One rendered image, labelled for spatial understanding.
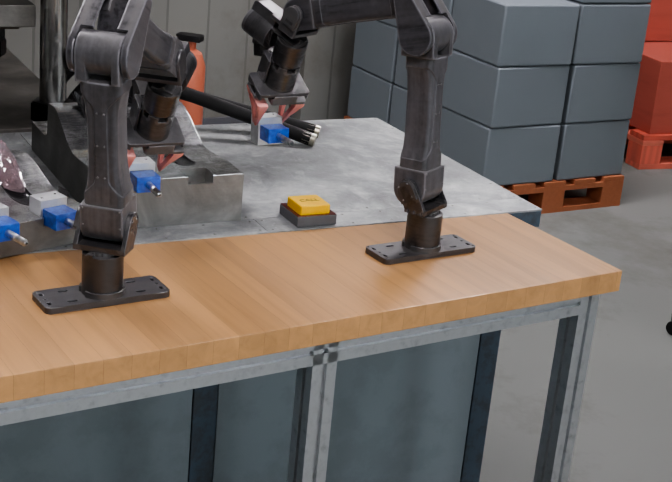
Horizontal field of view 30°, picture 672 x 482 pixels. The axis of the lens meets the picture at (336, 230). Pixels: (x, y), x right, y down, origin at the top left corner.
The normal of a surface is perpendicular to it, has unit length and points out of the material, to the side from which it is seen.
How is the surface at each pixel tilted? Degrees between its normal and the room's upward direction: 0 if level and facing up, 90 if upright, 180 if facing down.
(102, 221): 98
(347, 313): 0
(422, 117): 90
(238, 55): 90
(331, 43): 90
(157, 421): 90
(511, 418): 0
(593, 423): 0
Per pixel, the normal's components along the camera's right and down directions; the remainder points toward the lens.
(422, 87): -0.52, 0.33
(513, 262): 0.09, -0.94
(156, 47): 0.96, 0.20
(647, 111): -0.92, 0.04
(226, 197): 0.45, 0.33
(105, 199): -0.20, 0.44
